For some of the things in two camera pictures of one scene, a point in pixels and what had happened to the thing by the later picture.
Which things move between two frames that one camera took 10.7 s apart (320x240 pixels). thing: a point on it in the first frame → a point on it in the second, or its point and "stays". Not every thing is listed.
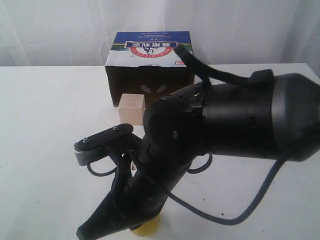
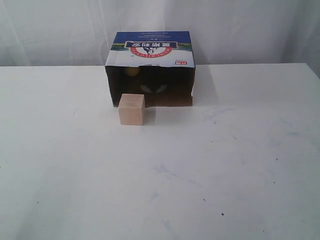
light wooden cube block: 131,108 stays
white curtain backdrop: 78,33 stays
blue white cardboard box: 145,62 stays
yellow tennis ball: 148,228 → 132,71
